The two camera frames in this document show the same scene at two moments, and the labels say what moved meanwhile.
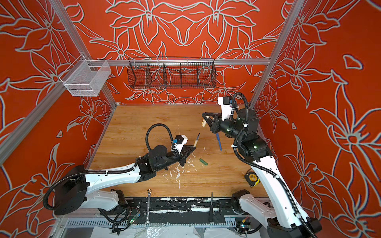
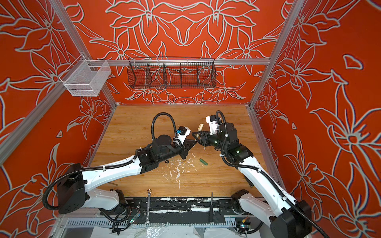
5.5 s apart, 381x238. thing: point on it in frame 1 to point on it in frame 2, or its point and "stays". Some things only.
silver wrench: (149, 192) stays
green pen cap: (204, 162) stays
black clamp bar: (211, 210) stays
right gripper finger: (210, 121) to (198, 138)
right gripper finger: (211, 114) to (196, 133)
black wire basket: (167, 73) stays
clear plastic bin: (86, 78) stays
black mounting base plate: (186, 210) stays
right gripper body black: (226, 126) to (215, 140)
